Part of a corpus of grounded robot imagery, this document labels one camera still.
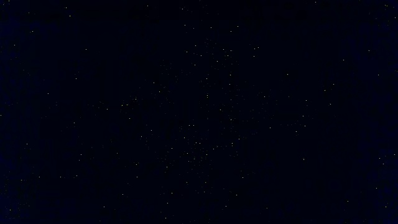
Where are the dark blue shorts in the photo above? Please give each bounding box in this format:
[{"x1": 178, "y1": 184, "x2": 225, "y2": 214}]
[{"x1": 1, "y1": 1, "x2": 397, "y2": 223}]

